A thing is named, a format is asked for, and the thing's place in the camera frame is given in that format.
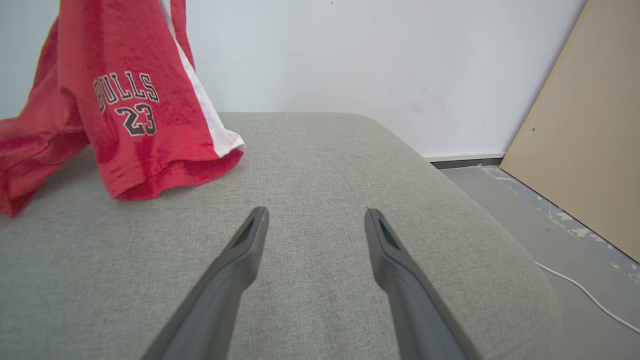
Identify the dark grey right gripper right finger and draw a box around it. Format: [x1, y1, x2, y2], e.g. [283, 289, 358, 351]
[364, 208, 483, 360]

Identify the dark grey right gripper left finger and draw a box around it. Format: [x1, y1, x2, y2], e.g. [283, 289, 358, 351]
[140, 206, 270, 360]

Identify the white skirting board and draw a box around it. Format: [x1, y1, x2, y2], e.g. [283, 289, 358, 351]
[424, 153, 507, 164]

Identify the beige wooden board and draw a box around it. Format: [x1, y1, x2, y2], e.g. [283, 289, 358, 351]
[499, 0, 640, 264]

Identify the white floor cable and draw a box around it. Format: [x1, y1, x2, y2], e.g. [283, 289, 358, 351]
[534, 260, 640, 335]

